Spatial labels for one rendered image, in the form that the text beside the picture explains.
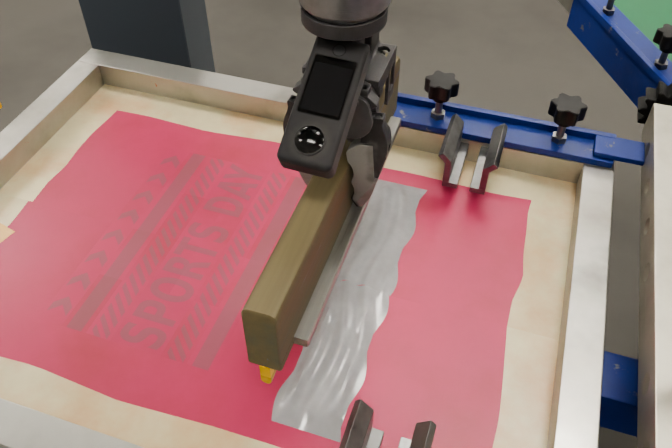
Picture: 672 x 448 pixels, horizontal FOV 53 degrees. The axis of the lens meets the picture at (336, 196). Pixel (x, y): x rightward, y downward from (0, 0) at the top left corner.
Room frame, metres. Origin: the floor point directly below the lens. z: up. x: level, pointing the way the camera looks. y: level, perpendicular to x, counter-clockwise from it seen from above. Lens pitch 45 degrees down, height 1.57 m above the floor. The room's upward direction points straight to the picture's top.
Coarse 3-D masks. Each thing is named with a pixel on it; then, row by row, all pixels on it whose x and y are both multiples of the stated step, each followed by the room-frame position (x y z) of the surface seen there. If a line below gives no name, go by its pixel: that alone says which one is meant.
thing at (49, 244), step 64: (0, 256) 0.52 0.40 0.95; (64, 256) 0.52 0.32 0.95; (0, 320) 0.43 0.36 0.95; (384, 320) 0.43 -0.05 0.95; (448, 320) 0.43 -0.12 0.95; (128, 384) 0.35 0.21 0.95; (192, 384) 0.35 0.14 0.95; (256, 384) 0.35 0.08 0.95; (384, 384) 0.35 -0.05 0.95; (448, 384) 0.35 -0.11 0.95
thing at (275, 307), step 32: (384, 96) 0.59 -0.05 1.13; (320, 192) 0.43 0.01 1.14; (352, 192) 0.48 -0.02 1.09; (288, 224) 0.40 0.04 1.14; (320, 224) 0.40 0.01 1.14; (288, 256) 0.36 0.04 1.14; (320, 256) 0.39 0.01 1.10; (256, 288) 0.33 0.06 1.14; (288, 288) 0.33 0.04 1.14; (256, 320) 0.30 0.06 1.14; (288, 320) 0.32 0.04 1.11; (256, 352) 0.30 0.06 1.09; (288, 352) 0.31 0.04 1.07
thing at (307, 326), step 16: (352, 208) 0.48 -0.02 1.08; (352, 224) 0.45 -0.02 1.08; (336, 240) 0.43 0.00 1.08; (352, 240) 0.44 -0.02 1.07; (336, 256) 0.41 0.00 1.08; (336, 272) 0.39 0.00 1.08; (320, 288) 0.38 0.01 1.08; (320, 304) 0.36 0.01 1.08; (304, 320) 0.34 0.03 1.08; (304, 336) 0.32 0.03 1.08
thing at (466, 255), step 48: (96, 144) 0.72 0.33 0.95; (144, 144) 0.72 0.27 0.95; (192, 144) 0.72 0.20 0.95; (240, 144) 0.72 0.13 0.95; (48, 192) 0.63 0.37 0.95; (96, 192) 0.63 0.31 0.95; (432, 192) 0.63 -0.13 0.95; (432, 240) 0.54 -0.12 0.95; (480, 240) 0.54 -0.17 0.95; (432, 288) 0.47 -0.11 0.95; (480, 288) 0.47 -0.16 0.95
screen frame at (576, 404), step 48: (48, 96) 0.79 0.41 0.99; (192, 96) 0.82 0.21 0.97; (240, 96) 0.79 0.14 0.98; (288, 96) 0.79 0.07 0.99; (0, 144) 0.68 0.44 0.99; (432, 144) 0.70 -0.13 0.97; (480, 144) 0.68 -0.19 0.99; (576, 192) 0.62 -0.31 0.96; (576, 240) 0.51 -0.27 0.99; (576, 288) 0.44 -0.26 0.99; (576, 336) 0.38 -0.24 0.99; (576, 384) 0.33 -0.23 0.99; (0, 432) 0.28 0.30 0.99; (48, 432) 0.28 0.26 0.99; (96, 432) 0.28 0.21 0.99; (576, 432) 0.28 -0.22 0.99
